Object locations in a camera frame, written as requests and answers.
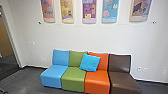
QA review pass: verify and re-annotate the white wall switch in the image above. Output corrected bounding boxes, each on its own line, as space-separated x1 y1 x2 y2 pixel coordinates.
28 40 35 46

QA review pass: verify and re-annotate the brown wooden door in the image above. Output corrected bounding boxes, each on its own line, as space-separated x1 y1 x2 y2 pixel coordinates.
0 16 14 58

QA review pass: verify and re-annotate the wall poster with orange print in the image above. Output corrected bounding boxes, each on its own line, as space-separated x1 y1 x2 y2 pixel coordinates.
40 0 56 24

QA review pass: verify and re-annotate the green sofa seat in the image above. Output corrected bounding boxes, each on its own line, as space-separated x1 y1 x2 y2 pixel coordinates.
60 50 88 93

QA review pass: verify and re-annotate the wall poster with beige print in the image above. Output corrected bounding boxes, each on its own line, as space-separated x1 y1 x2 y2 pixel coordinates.
128 0 153 23

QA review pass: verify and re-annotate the blue sofa seat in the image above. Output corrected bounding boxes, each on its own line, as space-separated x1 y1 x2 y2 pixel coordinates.
39 49 71 90

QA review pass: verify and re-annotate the cyan square pillow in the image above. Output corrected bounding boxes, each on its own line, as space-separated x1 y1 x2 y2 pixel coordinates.
78 53 102 73

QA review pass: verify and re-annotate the wall poster with cyan print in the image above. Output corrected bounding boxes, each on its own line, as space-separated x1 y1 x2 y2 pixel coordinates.
101 0 121 24

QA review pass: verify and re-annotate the white double wall outlet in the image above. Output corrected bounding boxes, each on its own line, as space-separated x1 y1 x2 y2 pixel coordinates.
137 66 149 72

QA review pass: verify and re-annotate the wall poster with yellow print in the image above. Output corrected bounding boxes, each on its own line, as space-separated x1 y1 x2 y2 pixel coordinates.
59 0 76 25

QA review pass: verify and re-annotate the orange sofa seat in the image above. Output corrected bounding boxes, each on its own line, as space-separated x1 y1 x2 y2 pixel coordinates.
83 51 111 94

